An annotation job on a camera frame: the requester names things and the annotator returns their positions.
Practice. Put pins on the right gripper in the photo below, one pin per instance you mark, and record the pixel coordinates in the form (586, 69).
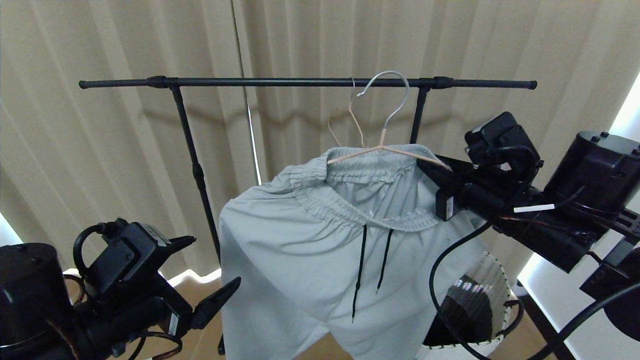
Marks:
(475, 200)

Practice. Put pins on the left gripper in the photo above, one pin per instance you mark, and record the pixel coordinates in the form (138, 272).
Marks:
(135, 320)

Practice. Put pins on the pale grey shorts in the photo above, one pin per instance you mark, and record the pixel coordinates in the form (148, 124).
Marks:
(300, 260)

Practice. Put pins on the pink clothes hanger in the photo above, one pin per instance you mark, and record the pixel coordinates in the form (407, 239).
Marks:
(382, 137)
(350, 104)

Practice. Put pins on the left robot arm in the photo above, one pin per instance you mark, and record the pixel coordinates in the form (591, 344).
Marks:
(30, 290)

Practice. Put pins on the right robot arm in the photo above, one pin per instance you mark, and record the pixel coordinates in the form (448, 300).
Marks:
(595, 170)

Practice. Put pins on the white laundry basket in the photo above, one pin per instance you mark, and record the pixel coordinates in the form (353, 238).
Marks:
(487, 280)

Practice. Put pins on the black clothes rack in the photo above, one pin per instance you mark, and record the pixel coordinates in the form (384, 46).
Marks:
(250, 81)

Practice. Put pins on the beige curtain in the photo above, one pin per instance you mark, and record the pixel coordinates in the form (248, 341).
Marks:
(100, 150)

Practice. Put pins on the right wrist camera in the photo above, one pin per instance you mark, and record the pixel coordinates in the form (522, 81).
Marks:
(500, 132)

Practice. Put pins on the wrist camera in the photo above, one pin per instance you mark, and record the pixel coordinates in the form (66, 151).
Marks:
(500, 132)
(120, 255)

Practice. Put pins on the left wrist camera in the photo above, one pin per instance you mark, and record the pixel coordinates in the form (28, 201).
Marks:
(120, 255)

